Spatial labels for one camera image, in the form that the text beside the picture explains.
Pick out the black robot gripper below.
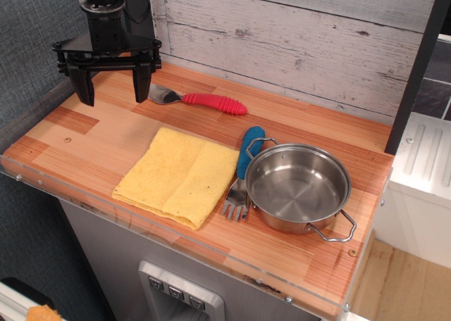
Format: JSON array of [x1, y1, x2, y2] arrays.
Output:
[[51, 13, 161, 106]]

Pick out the stainless steel pot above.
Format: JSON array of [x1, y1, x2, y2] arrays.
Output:
[[245, 142, 357, 243]]

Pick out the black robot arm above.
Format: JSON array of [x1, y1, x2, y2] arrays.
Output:
[[52, 0, 161, 106]]

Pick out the yellow folded cloth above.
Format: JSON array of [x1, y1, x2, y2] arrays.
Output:
[[112, 127, 239, 230]]

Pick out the silver dispenser panel with buttons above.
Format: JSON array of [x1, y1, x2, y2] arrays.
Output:
[[138, 260, 226, 320]]

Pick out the orange object at corner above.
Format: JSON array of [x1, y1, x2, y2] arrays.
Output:
[[25, 305, 63, 321]]

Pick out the white toy sink unit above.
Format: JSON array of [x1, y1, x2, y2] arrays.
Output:
[[371, 34, 451, 271]]

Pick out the red handled metal spoon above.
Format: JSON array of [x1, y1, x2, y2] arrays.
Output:
[[148, 84, 248, 115]]

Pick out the black cable behind arm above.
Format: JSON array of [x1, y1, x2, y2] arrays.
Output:
[[123, 0, 152, 25]]

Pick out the blue handled metal fork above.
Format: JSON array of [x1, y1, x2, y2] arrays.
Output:
[[221, 126, 265, 222]]

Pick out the black vertical post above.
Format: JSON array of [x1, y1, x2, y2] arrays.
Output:
[[384, 0, 450, 155]]

